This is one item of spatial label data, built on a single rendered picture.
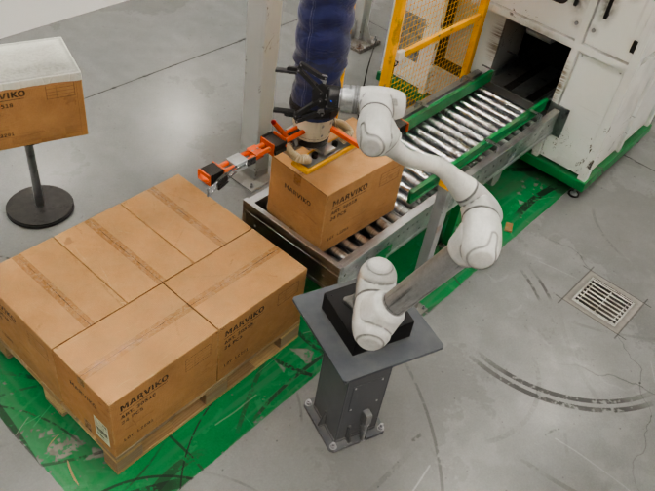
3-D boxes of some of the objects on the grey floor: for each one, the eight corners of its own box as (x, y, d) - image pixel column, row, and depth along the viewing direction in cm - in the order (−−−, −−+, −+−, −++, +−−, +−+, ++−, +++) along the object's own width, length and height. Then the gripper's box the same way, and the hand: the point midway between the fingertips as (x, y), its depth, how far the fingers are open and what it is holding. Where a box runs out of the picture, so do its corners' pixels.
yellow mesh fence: (446, 127, 581) (528, -165, 438) (457, 132, 576) (543, -160, 434) (353, 186, 510) (413, -138, 368) (364, 193, 506) (430, -133, 364)
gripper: (337, 129, 245) (274, 121, 246) (345, 56, 232) (278, 48, 232) (335, 137, 239) (270, 130, 239) (343, 63, 225) (275, 56, 226)
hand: (278, 90), depth 236 cm, fingers open, 13 cm apart
